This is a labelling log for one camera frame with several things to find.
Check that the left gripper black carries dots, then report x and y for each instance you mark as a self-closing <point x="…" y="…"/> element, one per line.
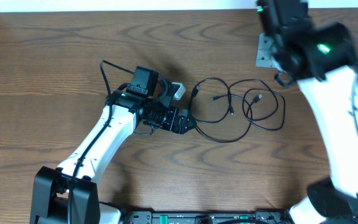
<point x="181" y="128"/>

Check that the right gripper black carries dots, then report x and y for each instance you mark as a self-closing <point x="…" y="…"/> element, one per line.
<point x="263" y="53"/>

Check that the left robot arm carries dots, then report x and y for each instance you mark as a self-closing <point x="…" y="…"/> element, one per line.
<point x="69" y="193"/>

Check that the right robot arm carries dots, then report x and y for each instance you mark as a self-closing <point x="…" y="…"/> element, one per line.
<point x="323" y="62"/>

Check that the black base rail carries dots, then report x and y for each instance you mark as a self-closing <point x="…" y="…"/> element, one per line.
<point x="148" y="217"/>

